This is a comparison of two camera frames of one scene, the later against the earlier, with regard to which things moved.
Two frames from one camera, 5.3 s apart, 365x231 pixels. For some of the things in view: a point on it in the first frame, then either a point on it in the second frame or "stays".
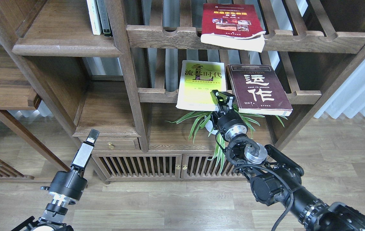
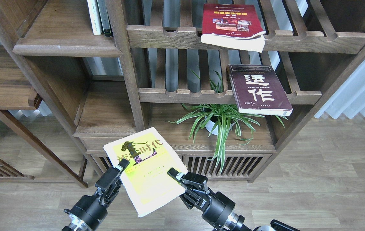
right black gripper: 221,119 → 216,207
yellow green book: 197,79 → 146,179
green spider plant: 202,118 stays
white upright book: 94,16 stays
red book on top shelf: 234,26 stays
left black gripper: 70,184 → 90,211
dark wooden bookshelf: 177,90 stays
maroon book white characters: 258,89 stays
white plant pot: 209,126 stays
